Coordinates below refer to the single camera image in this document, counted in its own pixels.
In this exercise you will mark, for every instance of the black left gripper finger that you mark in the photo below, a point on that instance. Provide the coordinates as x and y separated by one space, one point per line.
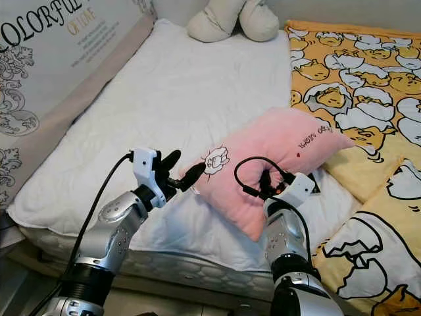
191 176
170 160

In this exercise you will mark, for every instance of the pink plush pillow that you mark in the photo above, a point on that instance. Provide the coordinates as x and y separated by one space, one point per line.
270 141

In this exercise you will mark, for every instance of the yellow egg print blanket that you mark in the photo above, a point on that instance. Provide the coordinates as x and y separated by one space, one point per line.
368 85

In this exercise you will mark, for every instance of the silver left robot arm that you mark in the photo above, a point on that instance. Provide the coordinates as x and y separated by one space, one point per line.
108 237

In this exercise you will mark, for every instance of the white quilted mattress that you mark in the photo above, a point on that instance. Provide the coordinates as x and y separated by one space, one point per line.
171 99

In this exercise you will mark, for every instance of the beige plush toy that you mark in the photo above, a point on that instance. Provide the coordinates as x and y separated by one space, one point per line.
230 20

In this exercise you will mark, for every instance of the grey printed headboard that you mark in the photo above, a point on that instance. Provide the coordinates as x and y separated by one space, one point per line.
52 59

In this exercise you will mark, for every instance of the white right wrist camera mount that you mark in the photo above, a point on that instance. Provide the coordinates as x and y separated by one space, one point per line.
299 189

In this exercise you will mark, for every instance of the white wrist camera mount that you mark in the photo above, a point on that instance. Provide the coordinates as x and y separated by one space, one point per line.
143 170
299 189

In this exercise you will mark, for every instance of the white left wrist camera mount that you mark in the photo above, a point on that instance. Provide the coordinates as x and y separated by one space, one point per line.
143 170

